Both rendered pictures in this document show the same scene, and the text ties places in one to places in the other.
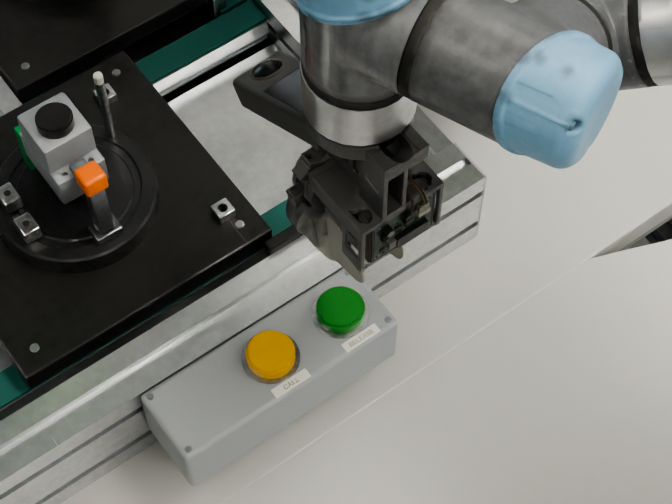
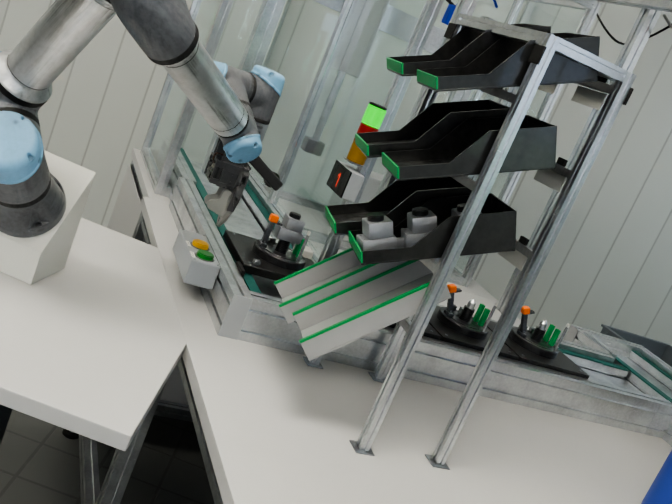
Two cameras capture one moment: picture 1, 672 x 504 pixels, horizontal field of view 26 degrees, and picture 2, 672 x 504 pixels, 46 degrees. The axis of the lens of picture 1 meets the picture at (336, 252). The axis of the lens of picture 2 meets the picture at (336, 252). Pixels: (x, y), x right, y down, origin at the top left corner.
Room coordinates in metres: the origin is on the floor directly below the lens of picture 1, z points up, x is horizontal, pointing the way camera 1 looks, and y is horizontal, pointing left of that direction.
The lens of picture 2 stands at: (1.17, -1.65, 1.52)
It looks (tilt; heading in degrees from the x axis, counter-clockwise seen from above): 14 degrees down; 101
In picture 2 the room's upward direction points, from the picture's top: 23 degrees clockwise
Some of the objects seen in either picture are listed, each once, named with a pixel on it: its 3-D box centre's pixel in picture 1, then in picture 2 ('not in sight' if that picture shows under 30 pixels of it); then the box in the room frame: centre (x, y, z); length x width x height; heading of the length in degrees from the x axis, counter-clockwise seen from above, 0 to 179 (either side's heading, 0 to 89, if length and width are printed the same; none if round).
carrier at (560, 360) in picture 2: not in sight; (539, 332); (1.36, 0.55, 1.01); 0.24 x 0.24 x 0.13; 36
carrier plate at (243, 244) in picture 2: (79, 208); (276, 261); (0.68, 0.22, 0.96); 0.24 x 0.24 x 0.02; 36
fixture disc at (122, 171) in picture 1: (76, 196); (279, 254); (0.68, 0.22, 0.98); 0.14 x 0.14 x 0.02
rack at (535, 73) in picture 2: not in sight; (450, 236); (1.07, -0.11, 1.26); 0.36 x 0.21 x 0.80; 126
